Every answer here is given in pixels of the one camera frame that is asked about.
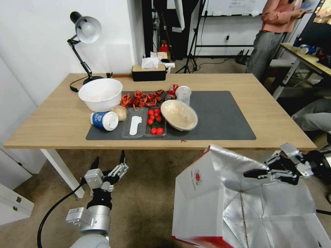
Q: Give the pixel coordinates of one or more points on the blue white paper cup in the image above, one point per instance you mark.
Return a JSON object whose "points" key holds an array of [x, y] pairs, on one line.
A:
{"points": [[307, 49]]}

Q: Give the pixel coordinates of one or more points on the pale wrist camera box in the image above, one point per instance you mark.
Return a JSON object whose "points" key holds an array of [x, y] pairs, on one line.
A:
{"points": [[93, 178], [291, 150]]}

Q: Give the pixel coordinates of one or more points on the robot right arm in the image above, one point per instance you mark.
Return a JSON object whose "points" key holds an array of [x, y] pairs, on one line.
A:
{"points": [[306, 168]]}

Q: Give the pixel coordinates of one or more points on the black tissue box wooden lid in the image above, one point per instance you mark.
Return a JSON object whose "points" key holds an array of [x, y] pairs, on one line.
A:
{"points": [[148, 75]]}

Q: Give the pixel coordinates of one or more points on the black monitor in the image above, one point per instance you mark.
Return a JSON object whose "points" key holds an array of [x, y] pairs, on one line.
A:
{"points": [[318, 31]]}

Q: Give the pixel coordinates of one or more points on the person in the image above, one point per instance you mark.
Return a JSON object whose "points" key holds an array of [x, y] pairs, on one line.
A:
{"points": [[266, 51], [315, 116]]}

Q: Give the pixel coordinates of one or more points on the whiteboard on black stand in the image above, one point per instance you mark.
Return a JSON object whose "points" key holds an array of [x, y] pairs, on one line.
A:
{"points": [[232, 7]]}

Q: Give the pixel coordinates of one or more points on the bun in clear bag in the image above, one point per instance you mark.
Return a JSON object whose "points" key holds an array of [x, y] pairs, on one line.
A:
{"points": [[120, 111]]}

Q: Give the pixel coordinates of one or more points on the white cabinet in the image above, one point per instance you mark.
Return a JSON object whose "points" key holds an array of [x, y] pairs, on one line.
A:
{"points": [[15, 116]]}

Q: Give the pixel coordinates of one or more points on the black tripod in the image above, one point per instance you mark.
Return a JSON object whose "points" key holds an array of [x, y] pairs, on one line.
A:
{"points": [[190, 55]]}

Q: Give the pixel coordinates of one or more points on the clear plastic tomato tray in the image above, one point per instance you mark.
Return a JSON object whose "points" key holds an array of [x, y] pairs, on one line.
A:
{"points": [[147, 133]]}

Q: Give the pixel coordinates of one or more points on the wooden table with white legs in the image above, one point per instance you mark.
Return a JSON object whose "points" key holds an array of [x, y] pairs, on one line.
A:
{"points": [[232, 82]]}

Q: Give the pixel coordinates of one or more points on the dark grey desk mat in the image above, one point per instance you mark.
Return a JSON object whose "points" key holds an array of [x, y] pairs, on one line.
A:
{"points": [[219, 116]]}

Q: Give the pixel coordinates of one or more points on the black router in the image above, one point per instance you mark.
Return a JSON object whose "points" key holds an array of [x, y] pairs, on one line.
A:
{"points": [[243, 58]]}

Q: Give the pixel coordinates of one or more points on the black desk lamp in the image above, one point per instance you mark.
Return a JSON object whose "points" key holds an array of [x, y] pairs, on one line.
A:
{"points": [[88, 29]]}

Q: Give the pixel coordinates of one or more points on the green tomato stem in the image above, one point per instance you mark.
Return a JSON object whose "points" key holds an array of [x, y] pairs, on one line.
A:
{"points": [[156, 124]]}

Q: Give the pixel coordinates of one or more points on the large white bowl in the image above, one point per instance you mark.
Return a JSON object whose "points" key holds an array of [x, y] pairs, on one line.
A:
{"points": [[100, 100]]}

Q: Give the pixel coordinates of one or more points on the white tissue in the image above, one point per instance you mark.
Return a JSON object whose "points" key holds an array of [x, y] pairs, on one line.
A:
{"points": [[150, 63]]}

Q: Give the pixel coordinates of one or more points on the red fire extinguisher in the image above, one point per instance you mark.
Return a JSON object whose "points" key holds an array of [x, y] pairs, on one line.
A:
{"points": [[164, 47]]}

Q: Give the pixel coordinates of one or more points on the white drawer unit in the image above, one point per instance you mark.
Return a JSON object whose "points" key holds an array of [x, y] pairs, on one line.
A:
{"points": [[13, 204]]}

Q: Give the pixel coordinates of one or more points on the small black clip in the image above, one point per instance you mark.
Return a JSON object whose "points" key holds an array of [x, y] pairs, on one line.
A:
{"points": [[109, 75]]}

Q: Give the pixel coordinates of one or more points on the crushed red drink can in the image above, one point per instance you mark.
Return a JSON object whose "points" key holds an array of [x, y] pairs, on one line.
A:
{"points": [[171, 93]]}

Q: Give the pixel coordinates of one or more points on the grey stool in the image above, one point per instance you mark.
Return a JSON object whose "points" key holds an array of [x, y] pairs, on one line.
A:
{"points": [[280, 64]]}

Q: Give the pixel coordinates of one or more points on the round lidded takeaway bowl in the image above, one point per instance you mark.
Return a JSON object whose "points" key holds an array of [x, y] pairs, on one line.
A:
{"points": [[178, 113]]}

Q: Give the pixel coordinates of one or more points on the clear plastic cup with lid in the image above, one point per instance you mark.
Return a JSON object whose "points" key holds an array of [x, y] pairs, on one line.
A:
{"points": [[183, 95]]}

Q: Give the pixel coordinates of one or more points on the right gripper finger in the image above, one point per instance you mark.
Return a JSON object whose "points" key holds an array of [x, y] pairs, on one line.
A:
{"points": [[274, 158], [258, 173]]}

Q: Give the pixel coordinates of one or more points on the wooden side table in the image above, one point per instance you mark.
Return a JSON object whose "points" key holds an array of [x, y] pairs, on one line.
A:
{"points": [[307, 60]]}

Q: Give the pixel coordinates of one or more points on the blue paper coffee cup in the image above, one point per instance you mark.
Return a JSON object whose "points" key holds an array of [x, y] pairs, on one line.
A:
{"points": [[99, 120]]}

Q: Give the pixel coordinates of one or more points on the white light diffuser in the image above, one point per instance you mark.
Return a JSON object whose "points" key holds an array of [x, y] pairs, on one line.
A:
{"points": [[182, 13]]}

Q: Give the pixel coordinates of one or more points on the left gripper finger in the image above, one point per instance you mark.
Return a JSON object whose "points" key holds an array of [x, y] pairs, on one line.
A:
{"points": [[95, 163], [121, 170]]}

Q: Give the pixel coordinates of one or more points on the red crayfish shell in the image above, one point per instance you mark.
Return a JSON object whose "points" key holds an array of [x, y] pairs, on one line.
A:
{"points": [[151, 103], [139, 95], [160, 92], [126, 100], [138, 103], [155, 96]]}

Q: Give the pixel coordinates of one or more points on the white red foil-lined delivery bag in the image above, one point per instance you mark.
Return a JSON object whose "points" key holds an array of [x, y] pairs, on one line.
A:
{"points": [[201, 206]]}

